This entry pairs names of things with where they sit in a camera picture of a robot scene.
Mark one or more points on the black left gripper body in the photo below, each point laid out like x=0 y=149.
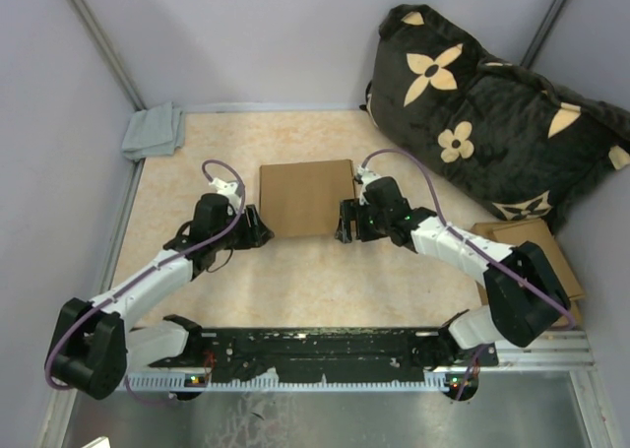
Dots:
x=237 y=237

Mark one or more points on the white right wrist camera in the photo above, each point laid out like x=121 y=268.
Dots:
x=363 y=177

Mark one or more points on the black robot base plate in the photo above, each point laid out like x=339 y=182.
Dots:
x=310 y=355

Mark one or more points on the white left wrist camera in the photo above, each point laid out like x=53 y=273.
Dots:
x=234 y=191

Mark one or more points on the stack of flat cardboard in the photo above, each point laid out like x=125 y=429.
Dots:
x=528 y=285

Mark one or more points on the black plush flower pillow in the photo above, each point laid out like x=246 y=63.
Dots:
x=521 y=146

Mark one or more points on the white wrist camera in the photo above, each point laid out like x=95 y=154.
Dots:
x=363 y=177
x=234 y=191

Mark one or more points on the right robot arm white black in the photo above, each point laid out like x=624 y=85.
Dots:
x=441 y=240

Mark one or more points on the grey folded cloth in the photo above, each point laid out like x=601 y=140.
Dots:
x=155 y=132

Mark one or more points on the brown cardboard box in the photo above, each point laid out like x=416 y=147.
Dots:
x=303 y=199

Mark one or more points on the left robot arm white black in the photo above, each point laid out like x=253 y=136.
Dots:
x=96 y=343

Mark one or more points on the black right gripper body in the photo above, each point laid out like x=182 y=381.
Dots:
x=371 y=223

